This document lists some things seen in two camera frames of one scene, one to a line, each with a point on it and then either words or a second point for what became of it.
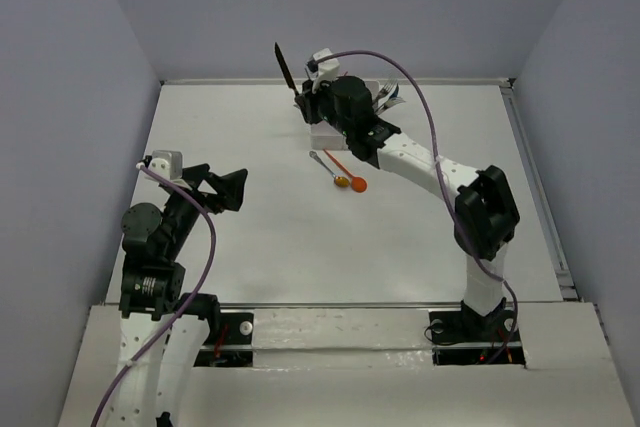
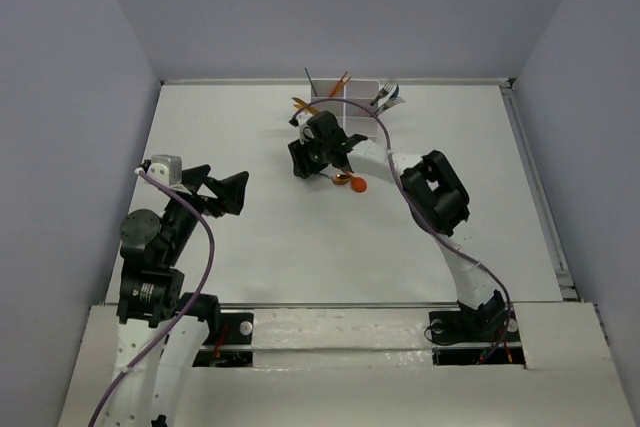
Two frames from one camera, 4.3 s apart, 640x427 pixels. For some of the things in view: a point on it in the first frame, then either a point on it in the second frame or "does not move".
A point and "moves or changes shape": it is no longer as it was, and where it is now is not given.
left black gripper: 201,185 does not move
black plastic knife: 285,70 moves or changes shape
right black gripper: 310,100 → 302,165
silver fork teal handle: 392,101 does not move
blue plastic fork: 395,93 does not move
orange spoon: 358,184 does not move
